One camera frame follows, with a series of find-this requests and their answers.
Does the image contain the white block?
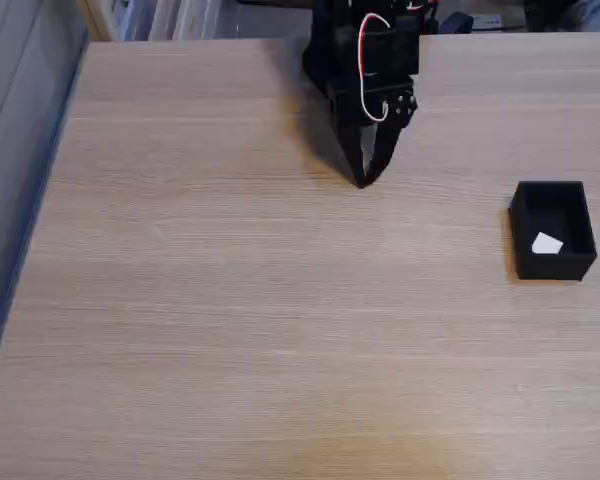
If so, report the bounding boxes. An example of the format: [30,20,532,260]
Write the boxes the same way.
[531,231,565,257]

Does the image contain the dark bulky object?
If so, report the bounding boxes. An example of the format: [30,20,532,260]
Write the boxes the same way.
[523,0,584,33]

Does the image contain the black open box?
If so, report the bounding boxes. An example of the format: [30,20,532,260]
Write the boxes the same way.
[507,180,599,281]

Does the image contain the wooden post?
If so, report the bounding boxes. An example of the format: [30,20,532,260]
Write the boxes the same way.
[74,0,114,43]

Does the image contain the pale hanging cloth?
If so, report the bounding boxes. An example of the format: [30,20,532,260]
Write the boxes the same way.
[119,0,237,42]

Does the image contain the white and red cable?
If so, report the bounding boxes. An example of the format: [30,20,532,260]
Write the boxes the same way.
[357,13,393,124]

